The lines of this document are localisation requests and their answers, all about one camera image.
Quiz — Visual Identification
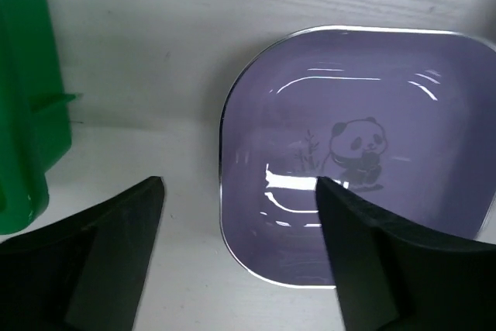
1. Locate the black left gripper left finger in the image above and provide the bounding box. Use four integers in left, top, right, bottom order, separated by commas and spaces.
1, 176, 166, 330

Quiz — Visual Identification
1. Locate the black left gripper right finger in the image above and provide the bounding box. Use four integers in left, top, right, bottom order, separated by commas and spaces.
315, 177, 495, 330

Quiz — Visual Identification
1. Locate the purple square panda dish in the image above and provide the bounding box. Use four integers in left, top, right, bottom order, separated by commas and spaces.
219, 26, 495, 288

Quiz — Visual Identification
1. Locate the green plastic bin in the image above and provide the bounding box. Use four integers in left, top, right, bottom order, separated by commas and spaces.
1, 0, 76, 235

